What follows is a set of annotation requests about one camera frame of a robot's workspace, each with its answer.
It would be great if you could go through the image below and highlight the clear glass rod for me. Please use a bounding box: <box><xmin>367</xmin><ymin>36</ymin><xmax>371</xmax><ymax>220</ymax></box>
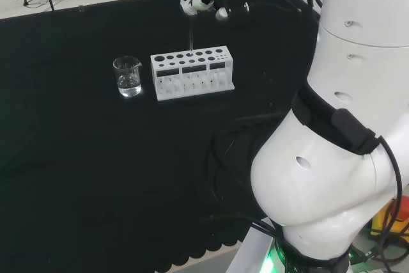
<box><xmin>188</xmin><ymin>10</ymin><xmax>195</xmax><ymax>56</ymax></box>

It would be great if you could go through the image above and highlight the yellow stop button box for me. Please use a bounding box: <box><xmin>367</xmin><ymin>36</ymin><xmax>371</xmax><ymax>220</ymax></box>
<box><xmin>369</xmin><ymin>195</ymin><xmax>409</xmax><ymax>239</ymax></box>

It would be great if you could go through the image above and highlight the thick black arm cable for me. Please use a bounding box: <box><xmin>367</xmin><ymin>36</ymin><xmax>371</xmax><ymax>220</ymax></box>
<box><xmin>360</xmin><ymin>135</ymin><xmax>404</xmax><ymax>266</ymax></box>

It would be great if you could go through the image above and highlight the clear glass beaker with water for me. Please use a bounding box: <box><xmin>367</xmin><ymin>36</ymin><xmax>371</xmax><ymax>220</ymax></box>
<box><xmin>112</xmin><ymin>56</ymin><xmax>143</xmax><ymax>98</ymax></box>

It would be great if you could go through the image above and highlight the white test tube rack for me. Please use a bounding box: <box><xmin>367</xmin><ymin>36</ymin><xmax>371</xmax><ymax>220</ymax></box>
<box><xmin>150</xmin><ymin>45</ymin><xmax>236</xmax><ymax>102</ymax></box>

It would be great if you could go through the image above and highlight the black cable bundle on cloth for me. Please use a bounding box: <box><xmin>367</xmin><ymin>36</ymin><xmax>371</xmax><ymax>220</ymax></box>
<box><xmin>203</xmin><ymin>116</ymin><xmax>284</xmax><ymax>238</ymax></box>

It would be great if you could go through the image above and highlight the black bench cloth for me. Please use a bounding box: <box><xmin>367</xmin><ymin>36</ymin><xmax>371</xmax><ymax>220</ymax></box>
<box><xmin>0</xmin><ymin>0</ymin><xmax>322</xmax><ymax>273</ymax></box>

